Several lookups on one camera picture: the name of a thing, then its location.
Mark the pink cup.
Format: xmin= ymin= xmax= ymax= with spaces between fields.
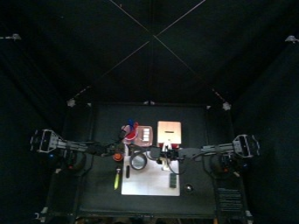
xmin=121 ymin=123 xmax=138 ymax=144

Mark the red plastic utensil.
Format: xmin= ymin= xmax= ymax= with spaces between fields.
xmin=126 ymin=122 xmax=141 ymax=139

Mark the blue plastic utensil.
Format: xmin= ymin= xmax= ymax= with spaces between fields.
xmin=126 ymin=117 xmax=137 ymax=130

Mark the white mat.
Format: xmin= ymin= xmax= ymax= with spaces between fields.
xmin=121 ymin=143 xmax=182 ymax=197

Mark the yellow green pen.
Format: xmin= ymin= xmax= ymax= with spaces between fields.
xmin=114 ymin=165 xmax=122 ymax=191

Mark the white table corner bracket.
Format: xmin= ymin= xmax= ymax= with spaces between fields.
xmin=34 ymin=206 xmax=51 ymax=224
xmin=245 ymin=210 xmax=256 ymax=224

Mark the thin pale cord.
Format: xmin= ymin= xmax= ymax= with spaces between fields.
xmin=71 ymin=0 xmax=209 ymax=99
xmin=107 ymin=0 xmax=230 ymax=103

